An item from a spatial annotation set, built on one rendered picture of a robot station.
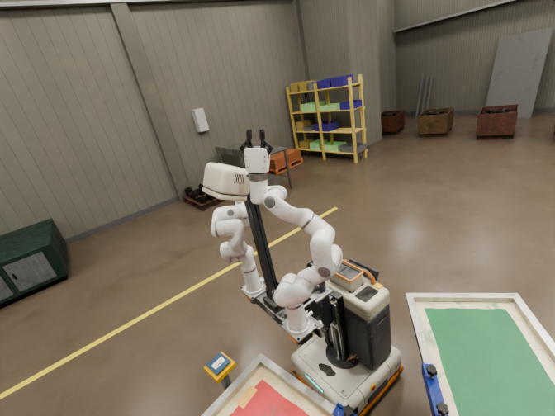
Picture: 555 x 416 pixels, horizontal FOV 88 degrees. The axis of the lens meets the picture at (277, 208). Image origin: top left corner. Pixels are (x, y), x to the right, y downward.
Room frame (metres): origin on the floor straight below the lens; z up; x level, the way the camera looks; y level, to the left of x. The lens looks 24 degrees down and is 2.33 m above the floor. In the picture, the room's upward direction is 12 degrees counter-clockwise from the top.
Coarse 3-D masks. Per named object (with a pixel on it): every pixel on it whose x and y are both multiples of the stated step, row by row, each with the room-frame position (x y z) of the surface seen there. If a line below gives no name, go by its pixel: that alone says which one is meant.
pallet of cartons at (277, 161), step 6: (288, 150) 8.08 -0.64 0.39; (294, 150) 7.94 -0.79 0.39; (300, 150) 7.96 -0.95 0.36; (270, 156) 7.85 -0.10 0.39; (276, 156) 7.72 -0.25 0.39; (282, 156) 7.57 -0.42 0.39; (288, 156) 7.67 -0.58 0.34; (294, 156) 7.80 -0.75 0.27; (300, 156) 7.94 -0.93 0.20; (270, 162) 7.49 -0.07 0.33; (276, 162) 7.38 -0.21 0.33; (282, 162) 7.51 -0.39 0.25; (288, 162) 7.63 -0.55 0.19; (294, 162) 7.77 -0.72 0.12; (300, 162) 7.96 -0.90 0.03; (270, 168) 7.54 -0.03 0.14; (276, 168) 7.36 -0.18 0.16; (276, 174) 7.33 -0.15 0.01
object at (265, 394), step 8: (264, 384) 0.97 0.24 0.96; (256, 392) 0.94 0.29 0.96; (264, 392) 0.93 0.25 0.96; (272, 392) 0.92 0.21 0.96; (256, 400) 0.90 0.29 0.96; (264, 400) 0.89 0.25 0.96; (272, 400) 0.88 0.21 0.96; (280, 400) 0.87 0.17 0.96; (288, 400) 0.87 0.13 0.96; (240, 408) 0.88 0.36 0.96; (248, 408) 0.87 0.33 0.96; (256, 408) 0.86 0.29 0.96; (264, 408) 0.86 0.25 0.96; (280, 408) 0.84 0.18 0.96; (288, 408) 0.83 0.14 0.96; (296, 408) 0.83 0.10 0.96
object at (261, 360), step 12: (264, 360) 1.08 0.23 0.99; (252, 372) 1.03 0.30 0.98; (276, 372) 0.99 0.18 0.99; (240, 384) 0.98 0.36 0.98; (288, 384) 0.93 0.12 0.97; (300, 384) 0.91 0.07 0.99; (228, 396) 0.92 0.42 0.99; (312, 396) 0.84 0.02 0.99; (216, 408) 0.88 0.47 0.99; (324, 408) 0.78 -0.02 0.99
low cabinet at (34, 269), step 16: (48, 224) 5.08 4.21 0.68; (0, 240) 4.72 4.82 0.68; (16, 240) 4.56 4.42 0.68; (32, 240) 4.40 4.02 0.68; (48, 240) 4.25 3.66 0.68; (64, 240) 5.42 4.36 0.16; (0, 256) 4.02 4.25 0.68; (16, 256) 3.90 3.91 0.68; (32, 256) 3.97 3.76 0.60; (48, 256) 4.06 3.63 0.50; (64, 256) 4.59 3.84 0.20; (0, 272) 3.76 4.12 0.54; (16, 272) 3.83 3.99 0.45; (32, 272) 3.91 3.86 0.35; (48, 272) 4.00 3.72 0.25; (64, 272) 4.10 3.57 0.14; (0, 288) 3.70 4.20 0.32; (16, 288) 3.78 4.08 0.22; (32, 288) 3.86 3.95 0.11; (0, 304) 3.65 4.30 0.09
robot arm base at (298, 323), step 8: (288, 312) 1.09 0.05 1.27; (296, 312) 1.08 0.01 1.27; (304, 312) 1.11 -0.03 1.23; (312, 312) 1.16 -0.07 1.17; (288, 320) 1.11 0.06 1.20; (296, 320) 1.08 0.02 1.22; (304, 320) 1.10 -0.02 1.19; (288, 328) 1.11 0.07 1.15; (296, 328) 1.08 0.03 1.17; (304, 328) 1.09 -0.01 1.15
